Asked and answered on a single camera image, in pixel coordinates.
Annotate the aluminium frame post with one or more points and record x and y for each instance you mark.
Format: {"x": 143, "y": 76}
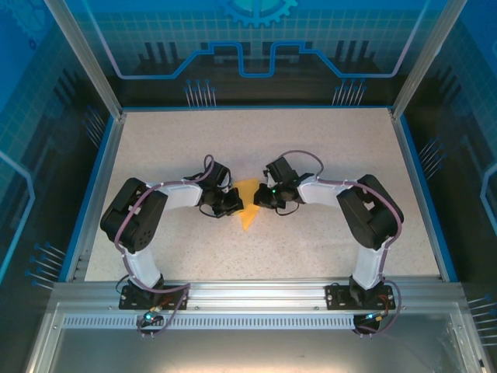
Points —
{"x": 89, "y": 58}
{"x": 420, "y": 58}

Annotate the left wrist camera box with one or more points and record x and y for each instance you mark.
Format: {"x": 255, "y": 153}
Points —
{"x": 217, "y": 173}

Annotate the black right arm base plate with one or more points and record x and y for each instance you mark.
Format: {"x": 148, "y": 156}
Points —
{"x": 336, "y": 297}

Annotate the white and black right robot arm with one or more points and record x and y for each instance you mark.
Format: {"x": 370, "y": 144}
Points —
{"x": 372, "y": 217}

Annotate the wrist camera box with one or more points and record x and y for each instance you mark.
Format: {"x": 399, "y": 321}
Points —
{"x": 281, "y": 167}
{"x": 217, "y": 173}

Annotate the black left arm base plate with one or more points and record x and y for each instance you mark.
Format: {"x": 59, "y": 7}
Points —
{"x": 130, "y": 301}

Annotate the grey metal panel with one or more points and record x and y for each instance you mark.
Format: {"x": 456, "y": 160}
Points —
{"x": 248, "y": 349}

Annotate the blue table frame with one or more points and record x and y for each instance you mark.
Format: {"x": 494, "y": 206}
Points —
{"x": 102, "y": 155}

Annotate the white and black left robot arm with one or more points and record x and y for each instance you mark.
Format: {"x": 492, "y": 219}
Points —
{"x": 132, "y": 217}

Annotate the aluminium mounting beam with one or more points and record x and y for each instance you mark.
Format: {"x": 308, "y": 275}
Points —
{"x": 252, "y": 295}

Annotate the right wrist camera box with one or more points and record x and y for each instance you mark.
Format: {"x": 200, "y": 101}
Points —
{"x": 281, "y": 167}

